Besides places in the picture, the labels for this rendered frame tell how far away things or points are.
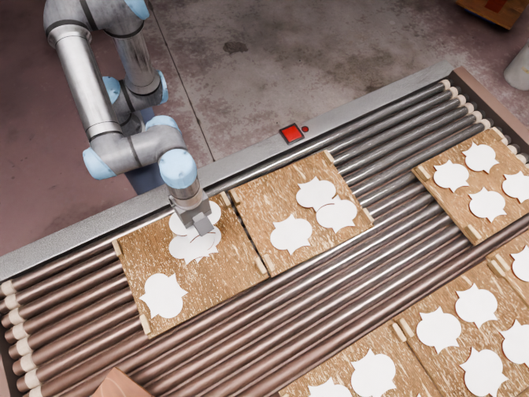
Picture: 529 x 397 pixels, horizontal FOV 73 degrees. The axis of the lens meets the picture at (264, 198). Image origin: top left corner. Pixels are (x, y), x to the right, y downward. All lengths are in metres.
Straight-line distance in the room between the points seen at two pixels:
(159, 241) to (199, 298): 0.24
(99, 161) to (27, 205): 1.85
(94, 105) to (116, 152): 0.12
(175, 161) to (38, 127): 2.26
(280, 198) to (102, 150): 0.66
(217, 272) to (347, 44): 2.51
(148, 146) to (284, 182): 0.62
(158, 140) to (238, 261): 0.53
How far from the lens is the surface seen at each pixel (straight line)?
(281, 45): 3.20
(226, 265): 1.20
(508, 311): 1.44
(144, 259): 1.25
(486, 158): 1.64
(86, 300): 1.30
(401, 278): 1.31
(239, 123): 2.64
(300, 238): 1.23
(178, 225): 1.05
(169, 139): 0.84
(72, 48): 0.98
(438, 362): 1.29
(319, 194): 1.29
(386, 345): 1.23
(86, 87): 0.93
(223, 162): 1.38
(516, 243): 1.54
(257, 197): 1.29
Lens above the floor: 2.09
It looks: 64 degrees down
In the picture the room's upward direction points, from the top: 6 degrees clockwise
